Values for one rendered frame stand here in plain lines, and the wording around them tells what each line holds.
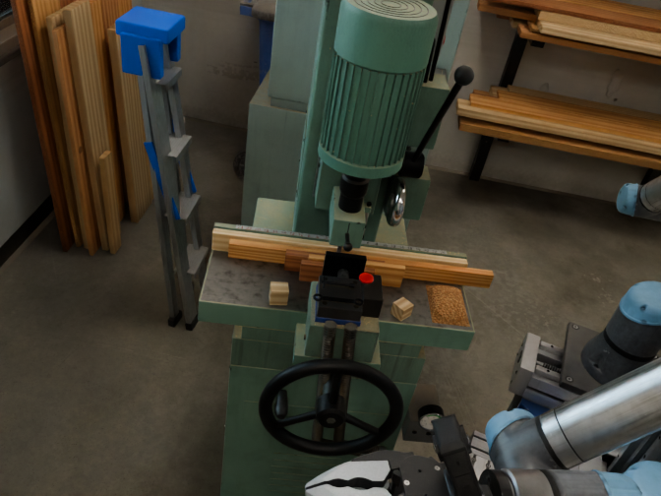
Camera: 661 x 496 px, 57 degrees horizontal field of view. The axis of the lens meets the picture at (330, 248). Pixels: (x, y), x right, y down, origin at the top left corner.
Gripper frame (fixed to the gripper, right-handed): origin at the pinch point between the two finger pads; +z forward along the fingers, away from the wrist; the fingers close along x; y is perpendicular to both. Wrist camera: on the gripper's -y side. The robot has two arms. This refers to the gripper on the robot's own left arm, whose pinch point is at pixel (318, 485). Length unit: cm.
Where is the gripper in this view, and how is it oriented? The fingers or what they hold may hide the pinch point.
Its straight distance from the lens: 66.5
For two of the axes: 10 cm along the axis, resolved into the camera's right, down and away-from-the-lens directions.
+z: -9.9, -0.8, -1.3
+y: -1.4, 8.6, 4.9
